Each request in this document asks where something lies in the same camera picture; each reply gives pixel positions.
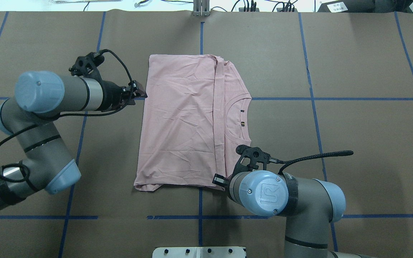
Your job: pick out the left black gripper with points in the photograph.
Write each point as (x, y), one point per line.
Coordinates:
(111, 95)

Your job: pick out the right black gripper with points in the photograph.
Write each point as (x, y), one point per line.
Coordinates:
(219, 180)

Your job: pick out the pink Snoopy t-shirt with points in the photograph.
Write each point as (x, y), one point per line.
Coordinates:
(194, 117)

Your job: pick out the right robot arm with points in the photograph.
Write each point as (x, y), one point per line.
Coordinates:
(308, 204)

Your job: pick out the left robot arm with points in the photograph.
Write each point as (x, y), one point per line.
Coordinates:
(41, 97)

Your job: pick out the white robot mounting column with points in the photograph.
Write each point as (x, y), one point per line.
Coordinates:
(200, 252)

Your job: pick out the black power box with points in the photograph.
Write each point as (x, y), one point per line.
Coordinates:
(347, 6)

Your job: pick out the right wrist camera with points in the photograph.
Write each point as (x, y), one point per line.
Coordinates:
(250, 158)

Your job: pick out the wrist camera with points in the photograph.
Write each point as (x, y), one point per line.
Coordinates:
(250, 158)
(87, 66)

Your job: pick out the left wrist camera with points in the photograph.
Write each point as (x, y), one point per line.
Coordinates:
(87, 66)

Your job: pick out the aluminium frame post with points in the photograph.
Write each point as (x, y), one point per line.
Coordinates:
(201, 8)

